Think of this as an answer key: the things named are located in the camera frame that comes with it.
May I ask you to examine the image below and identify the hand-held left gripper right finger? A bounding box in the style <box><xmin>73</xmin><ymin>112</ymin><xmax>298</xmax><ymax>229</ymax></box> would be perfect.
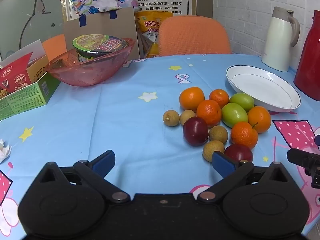
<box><xmin>197</xmin><ymin>151</ymin><xmax>292</xmax><ymax>202</ymax></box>

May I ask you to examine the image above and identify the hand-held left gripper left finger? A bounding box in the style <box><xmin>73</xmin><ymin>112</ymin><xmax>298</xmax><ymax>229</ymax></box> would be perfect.
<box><xmin>35</xmin><ymin>150</ymin><xmax>131</xmax><ymax>203</ymax></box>

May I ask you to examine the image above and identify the tan longan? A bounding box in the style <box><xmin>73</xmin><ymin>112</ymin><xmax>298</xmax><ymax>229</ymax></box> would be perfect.
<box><xmin>180</xmin><ymin>109</ymin><xmax>197</xmax><ymax>125</ymax></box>
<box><xmin>202</xmin><ymin>140</ymin><xmax>225</xmax><ymax>162</ymax></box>
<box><xmin>163</xmin><ymin>110</ymin><xmax>180</xmax><ymax>126</ymax></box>
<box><xmin>209</xmin><ymin>125</ymin><xmax>229</xmax><ymax>142</ymax></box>

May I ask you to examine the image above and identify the dark red plum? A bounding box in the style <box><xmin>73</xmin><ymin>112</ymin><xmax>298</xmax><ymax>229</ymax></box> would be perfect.
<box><xmin>183</xmin><ymin>116</ymin><xmax>209</xmax><ymax>147</ymax></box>
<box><xmin>224</xmin><ymin>144</ymin><xmax>253</xmax><ymax>163</ymax></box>

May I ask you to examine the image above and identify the mandarin with stem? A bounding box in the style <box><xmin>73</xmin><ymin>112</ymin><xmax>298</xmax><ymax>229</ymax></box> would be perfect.
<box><xmin>230</xmin><ymin>121</ymin><xmax>259</xmax><ymax>149</ymax></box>

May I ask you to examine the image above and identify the green jujube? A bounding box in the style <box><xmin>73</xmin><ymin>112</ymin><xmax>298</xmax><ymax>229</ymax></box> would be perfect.
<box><xmin>229</xmin><ymin>93</ymin><xmax>255</xmax><ymax>112</ymax></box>
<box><xmin>221</xmin><ymin>102</ymin><xmax>248</xmax><ymax>128</ymax></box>

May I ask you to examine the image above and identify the bumpy mandarin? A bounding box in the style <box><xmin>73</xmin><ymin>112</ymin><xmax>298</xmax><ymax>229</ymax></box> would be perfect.
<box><xmin>196</xmin><ymin>100</ymin><xmax>222</xmax><ymax>128</ymax></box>

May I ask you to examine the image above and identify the small mandarin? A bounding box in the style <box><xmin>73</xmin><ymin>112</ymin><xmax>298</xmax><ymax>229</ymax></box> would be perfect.
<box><xmin>209</xmin><ymin>89</ymin><xmax>230</xmax><ymax>109</ymax></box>

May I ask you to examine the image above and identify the large smooth orange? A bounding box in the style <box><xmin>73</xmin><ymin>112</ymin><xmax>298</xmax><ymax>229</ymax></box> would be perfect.
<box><xmin>179</xmin><ymin>87</ymin><xmax>205</xmax><ymax>112</ymax></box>

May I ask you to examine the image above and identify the white plate with dark rim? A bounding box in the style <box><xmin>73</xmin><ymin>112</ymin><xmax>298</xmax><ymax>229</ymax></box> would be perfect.
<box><xmin>226</xmin><ymin>65</ymin><xmax>302</xmax><ymax>113</ymax></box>

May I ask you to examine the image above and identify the blue printed tablecloth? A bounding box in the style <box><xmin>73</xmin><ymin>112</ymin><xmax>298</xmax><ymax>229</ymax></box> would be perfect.
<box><xmin>0</xmin><ymin>54</ymin><xmax>320</xmax><ymax>240</ymax></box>

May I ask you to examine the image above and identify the red thermos jug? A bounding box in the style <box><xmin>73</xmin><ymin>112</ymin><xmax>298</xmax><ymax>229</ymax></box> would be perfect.
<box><xmin>293</xmin><ymin>10</ymin><xmax>320</xmax><ymax>102</ymax></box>

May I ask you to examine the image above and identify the pink plastic bowl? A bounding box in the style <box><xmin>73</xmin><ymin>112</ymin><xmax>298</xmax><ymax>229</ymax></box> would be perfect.
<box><xmin>45</xmin><ymin>38</ymin><xmax>136</xmax><ymax>87</ymax></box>

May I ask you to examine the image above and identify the green cardboard box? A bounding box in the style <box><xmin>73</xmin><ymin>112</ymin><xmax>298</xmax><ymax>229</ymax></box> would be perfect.
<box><xmin>0</xmin><ymin>55</ymin><xmax>62</xmax><ymax>121</ymax></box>

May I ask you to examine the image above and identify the crumpled white tissue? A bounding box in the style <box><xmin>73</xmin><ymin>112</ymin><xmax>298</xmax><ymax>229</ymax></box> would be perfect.
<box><xmin>0</xmin><ymin>139</ymin><xmax>12</xmax><ymax>164</ymax></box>

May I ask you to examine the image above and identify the white thermos jug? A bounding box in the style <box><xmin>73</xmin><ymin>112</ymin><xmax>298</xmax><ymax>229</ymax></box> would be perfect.
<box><xmin>261</xmin><ymin>6</ymin><xmax>300</xmax><ymax>72</ymax></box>

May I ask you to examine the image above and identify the instant noodle cup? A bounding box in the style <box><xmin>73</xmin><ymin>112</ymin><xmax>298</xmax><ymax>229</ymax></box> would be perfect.
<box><xmin>73</xmin><ymin>35</ymin><xmax>130</xmax><ymax>63</ymax></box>

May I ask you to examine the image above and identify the red snack carton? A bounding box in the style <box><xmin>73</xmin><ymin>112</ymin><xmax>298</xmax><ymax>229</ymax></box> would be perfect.
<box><xmin>0</xmin><ymin>52</ymin><xmax>34</xmax><ymax>100</ymax></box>

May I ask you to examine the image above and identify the orange mesh chair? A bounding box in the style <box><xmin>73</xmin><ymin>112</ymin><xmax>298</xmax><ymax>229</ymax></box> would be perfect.
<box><xmin>158</xmin><ymin>16</ymin><xmax>232</xmax><ymax>57</ymax></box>

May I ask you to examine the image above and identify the brown cardboard box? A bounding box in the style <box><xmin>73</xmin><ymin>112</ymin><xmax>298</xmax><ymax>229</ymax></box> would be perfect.
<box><xmin>62</xmin><ymin>6</ymin><xmax>140</xmax><ymax>60</ymax></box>

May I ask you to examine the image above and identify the white paper sheet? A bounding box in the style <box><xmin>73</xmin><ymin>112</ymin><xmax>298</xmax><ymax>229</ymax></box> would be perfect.
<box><xmin>6</xmin><ymin>39</ymin><xmax>47</xmax><ymax>63</ymax></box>

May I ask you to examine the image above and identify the yellow plastic bag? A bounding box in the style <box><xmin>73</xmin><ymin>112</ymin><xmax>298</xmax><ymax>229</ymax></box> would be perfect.
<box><xmin>135</xmin><ymin>10</ymin><xmax>174</xmax><ymax>58</ymax></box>

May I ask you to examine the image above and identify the cartoon animal outline decal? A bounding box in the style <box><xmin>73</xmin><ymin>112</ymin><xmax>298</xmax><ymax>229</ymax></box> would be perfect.
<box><xmin>19</xmin><ymin>0</ymin><xmax>63</xmax><ymax>52</ymax></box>

